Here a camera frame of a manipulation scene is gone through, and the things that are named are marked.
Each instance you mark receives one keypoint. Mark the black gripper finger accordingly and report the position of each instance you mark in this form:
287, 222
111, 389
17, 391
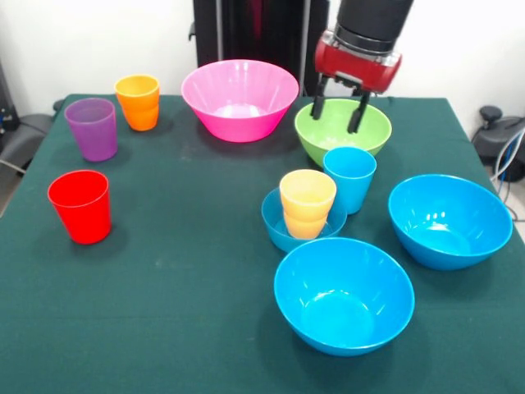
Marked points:
357, 119
319, 102

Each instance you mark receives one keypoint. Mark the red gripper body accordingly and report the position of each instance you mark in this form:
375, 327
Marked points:
357, 65

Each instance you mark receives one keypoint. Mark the yellow cup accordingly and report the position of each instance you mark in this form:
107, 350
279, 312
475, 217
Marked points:
305, 201

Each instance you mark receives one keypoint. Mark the small blue bowl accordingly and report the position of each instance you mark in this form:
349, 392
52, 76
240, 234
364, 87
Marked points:
272, 230

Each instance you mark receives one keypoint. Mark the green bowl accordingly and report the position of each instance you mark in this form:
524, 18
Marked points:
336, 131

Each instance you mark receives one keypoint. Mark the blue cup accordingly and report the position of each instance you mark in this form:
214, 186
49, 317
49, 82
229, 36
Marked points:
352, 193

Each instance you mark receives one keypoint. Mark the pink bowl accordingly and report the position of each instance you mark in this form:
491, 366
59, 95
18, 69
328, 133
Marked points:
238, 94

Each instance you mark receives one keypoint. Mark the black chair base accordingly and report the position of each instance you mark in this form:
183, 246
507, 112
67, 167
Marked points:
492, 139

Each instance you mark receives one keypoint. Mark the large blue bowl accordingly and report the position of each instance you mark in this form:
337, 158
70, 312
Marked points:
344, 312
451, 230

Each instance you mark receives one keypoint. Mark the orange cup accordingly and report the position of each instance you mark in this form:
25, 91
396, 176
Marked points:
139, 106

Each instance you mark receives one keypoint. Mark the purple cup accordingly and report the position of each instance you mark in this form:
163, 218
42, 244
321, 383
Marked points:
92, 135

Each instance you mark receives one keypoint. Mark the dark green tablecloth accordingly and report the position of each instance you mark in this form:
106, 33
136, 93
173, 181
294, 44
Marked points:
164, 308

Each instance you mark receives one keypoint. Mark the red cup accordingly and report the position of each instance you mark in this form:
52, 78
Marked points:
82, 213

